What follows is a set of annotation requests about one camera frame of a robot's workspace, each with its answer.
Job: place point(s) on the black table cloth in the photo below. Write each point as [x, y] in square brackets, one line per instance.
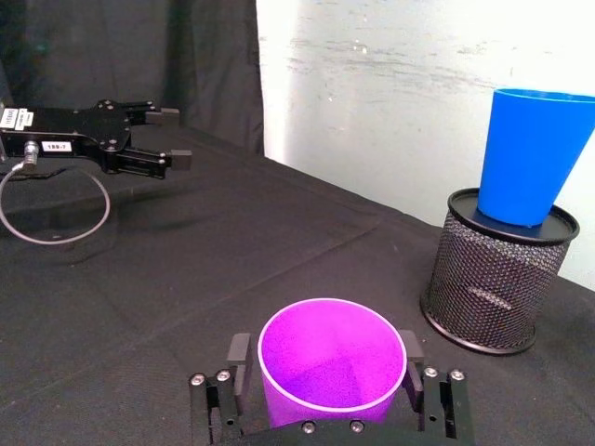
[209, 260]

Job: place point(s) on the black mesh pen holder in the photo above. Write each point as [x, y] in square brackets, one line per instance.
[488, 283]

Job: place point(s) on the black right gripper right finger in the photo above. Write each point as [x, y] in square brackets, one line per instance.
[441, 399]

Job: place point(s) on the black hanging curtain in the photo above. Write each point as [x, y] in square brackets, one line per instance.
[139, 56]

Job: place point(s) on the purple plastic cup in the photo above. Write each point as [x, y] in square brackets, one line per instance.
[331, 358]

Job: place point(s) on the blue plastic cup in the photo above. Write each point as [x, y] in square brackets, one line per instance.
[530, 158]

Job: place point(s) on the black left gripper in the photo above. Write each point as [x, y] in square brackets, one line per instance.
[83, 132]

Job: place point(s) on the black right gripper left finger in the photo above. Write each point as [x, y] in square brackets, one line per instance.
[223, 399]

